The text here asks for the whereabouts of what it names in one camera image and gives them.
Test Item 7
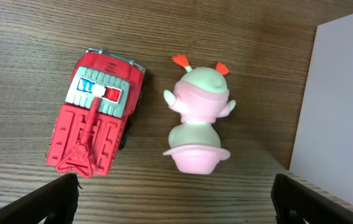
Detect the pink pig figurine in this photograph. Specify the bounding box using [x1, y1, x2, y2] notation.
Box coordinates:
[162, 54, 236, 175]

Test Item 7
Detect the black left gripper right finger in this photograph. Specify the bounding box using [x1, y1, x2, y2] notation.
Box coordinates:
[271, 174, 353, 224]

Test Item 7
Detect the red toy fire truck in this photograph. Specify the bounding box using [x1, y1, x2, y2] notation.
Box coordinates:
[46, 48, 146, 178]

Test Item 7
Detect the white cardboard box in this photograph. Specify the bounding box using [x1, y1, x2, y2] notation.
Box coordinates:
[289, 14, 353, 205]

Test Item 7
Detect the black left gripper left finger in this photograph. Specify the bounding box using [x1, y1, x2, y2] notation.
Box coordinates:
[0, 174, 79, 224]

